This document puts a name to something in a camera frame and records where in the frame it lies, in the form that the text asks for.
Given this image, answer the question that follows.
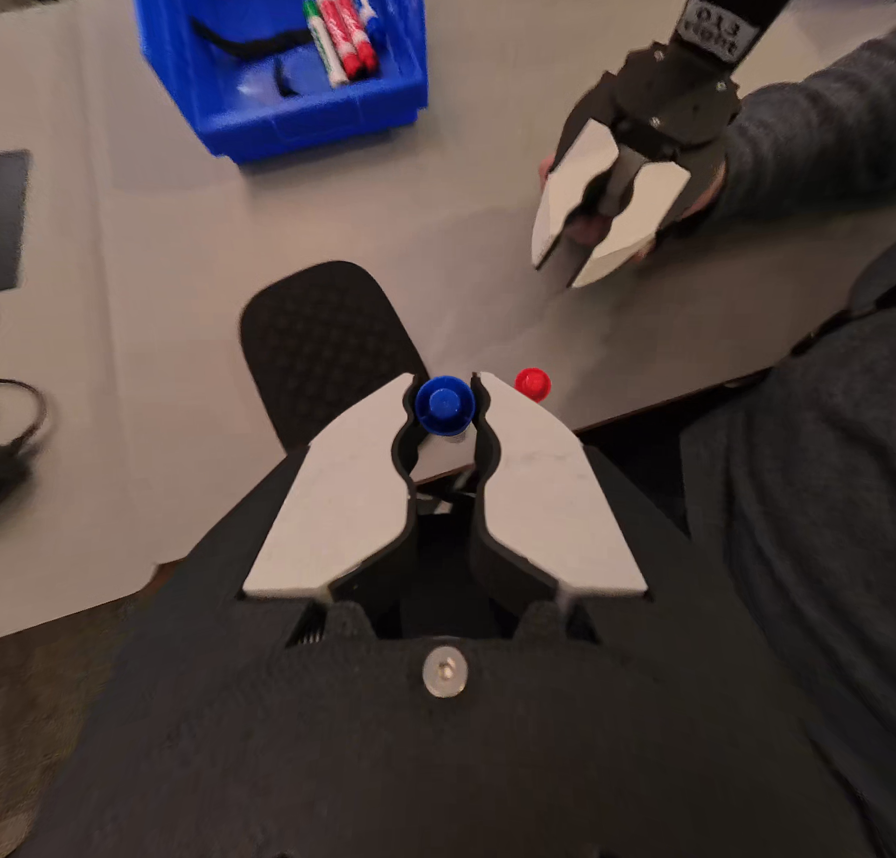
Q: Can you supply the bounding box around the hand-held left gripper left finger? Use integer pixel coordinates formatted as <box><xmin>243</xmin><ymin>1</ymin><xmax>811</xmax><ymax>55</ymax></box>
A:
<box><xmin>241</xmin><ymin>371</ymin><xmax>422</xmax><ymax>603</ymax></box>

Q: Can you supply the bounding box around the person's grey sweater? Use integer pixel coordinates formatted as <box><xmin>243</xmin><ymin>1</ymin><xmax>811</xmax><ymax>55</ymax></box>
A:
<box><xmin>680</xmin><ymin>242</ymin><xmax>896</xmax><ymax>858</ymax></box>

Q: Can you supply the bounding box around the blue plastic bin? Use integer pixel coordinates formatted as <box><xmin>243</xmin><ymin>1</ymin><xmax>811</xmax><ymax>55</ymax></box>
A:
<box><xmin>129</xmin><ymin>0</ymin><xmax>430</xmax><ymax>166</ymax></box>

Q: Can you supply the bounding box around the dark flat device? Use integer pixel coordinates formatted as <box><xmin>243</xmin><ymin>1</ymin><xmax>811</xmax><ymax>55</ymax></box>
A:
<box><xmin>0</xmin><ymin>149</ymin><xmax>33</xmax><ymax>293</ymax></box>

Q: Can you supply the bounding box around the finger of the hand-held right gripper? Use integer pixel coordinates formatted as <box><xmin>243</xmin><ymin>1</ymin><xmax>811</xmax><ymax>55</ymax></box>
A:
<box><xmin>530</xmin><ymin>119</ymin><xmax>622</xmax><ymax>271</ymax></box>
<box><xmin>570</xmin><ymin>162</ymin><xmax>694</xmax><ymax>290</ymax></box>

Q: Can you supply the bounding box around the green dry erase marker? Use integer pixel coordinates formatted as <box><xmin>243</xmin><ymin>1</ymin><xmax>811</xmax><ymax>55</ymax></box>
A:
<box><xmin>302</xmin><ymin>0</ymin><xmax>349</xmax><ymax>90</ymax></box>

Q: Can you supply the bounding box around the black cable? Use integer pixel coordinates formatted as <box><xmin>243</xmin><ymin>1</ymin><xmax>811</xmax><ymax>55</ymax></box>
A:
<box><xmin>0</xmin><ymin>378</ymin><xmax>50</xmax><ymax>503</ymax></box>

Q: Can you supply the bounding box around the person's right forearm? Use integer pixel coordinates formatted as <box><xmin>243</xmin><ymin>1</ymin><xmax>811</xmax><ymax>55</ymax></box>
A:
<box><xmin>700</xmin><ymin>28</ymin><xmax>896</xmax><ymax>228</ymax></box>

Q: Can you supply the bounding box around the black padded wrist rest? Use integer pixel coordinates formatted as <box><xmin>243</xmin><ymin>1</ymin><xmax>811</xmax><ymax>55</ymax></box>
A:
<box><xmin>239</xmin><ymin>260</ymin><xmax>432</xmax><ymax>454</ymax></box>

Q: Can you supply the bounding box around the person's right hand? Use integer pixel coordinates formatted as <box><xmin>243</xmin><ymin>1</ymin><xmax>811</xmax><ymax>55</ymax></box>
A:
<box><xmin>538</xmin><ymin>157</ymin><xmax>728</xmax><ymax>264</ymax></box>

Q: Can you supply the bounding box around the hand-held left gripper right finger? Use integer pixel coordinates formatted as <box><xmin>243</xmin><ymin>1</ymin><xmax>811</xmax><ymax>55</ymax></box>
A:
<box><xmin>469</xmin><ymin>371</ymin><xmax>650</xmax><ymax>601</ymax></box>

